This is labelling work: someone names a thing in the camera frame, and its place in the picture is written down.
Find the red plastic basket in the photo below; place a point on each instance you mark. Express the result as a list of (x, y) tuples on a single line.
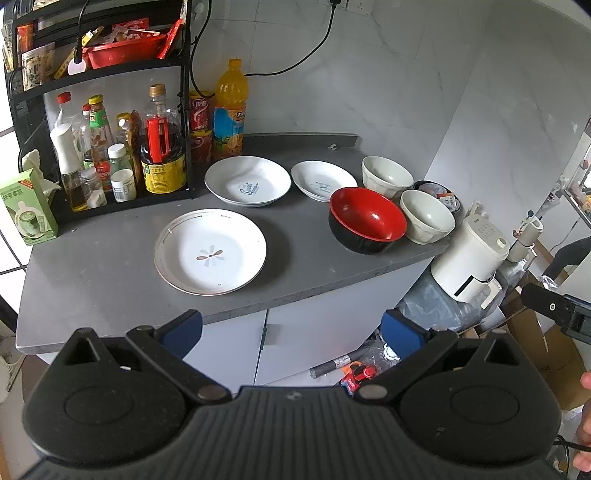
[(127, 51)]

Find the white air fryer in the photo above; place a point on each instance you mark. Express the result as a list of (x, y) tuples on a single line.
[(468, 267)]

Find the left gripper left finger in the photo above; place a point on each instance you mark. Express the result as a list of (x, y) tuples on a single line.
[(107, 401)]

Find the white cap oil bottle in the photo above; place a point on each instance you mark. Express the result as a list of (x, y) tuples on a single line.
[(70, 165)]

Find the person's right hand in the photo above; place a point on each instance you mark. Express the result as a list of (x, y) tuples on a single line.
[(582, 459)]

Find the brown pot with packets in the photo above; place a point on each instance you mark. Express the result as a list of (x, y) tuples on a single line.
[(442, 193)]

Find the cardboard box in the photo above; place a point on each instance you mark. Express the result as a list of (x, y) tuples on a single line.
[(555, 355)]

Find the large flower pattern plate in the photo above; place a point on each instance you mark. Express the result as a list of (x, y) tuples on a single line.
[(209, 252)]

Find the white ceramic bowl front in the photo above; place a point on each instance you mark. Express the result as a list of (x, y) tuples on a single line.
[(429, 220)]

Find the red cap vinegar bottle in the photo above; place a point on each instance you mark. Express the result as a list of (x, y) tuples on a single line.
[(66, 113)]

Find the large soy sauce bottle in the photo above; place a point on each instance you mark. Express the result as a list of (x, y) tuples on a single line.
[(162, 149)]

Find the red and black bowl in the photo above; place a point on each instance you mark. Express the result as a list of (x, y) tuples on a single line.
[(365, 221)]

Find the green tissue box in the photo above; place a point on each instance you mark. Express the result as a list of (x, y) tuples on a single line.
[(27, 198)]

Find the white ceramic bowl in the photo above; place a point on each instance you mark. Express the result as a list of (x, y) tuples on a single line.
[(429, 220), (385, 176)]

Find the white plate blue script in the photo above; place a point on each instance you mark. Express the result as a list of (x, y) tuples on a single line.
[(247, 181)]

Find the yellow cap sauce bottle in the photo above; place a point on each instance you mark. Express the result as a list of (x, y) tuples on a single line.
[(128, 133)]

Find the black metal spice rack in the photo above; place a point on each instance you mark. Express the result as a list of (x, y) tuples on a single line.
[(64, 23)]

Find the red cola can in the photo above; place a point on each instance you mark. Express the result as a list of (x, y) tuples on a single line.
[(200, 128)]

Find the small white bakery plate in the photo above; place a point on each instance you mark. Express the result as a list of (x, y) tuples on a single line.
[(319, 179)]

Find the small white pill bottle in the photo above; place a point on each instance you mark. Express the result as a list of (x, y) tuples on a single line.
[(123, 185)]

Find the clear salt jar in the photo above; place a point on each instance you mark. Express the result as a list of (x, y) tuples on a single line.
[(95, 196)]

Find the orange juice bottle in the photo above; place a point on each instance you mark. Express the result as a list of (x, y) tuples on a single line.
[(232, 91)]

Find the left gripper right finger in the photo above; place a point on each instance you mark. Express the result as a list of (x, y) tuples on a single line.
[(470, 401)]

